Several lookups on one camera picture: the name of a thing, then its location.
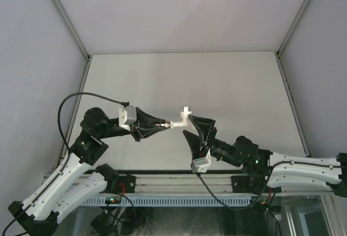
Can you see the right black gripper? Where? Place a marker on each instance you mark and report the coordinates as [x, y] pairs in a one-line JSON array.
[[205, 126]]

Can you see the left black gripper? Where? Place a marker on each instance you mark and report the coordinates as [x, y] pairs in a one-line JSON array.
[[145, 120]]

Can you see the silver threaded pipe fitting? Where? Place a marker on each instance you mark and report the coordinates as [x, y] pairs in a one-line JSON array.
[[166, 124]]

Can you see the white plastic water faucet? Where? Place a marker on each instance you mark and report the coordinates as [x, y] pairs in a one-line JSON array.
[[185, 112]]

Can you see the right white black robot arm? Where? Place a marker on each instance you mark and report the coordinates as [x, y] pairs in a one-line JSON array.
[[265, 169]]

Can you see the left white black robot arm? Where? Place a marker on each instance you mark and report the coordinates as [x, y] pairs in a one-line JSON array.
[[41, 213]]

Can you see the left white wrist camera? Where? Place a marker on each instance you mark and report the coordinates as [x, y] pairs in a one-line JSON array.
[[127, 117]]

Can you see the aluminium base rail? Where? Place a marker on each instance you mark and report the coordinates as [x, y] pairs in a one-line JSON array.
[[179, 184]]

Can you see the grey slotted cable duct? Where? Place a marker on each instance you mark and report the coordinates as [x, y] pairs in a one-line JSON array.
[[169, 201]]

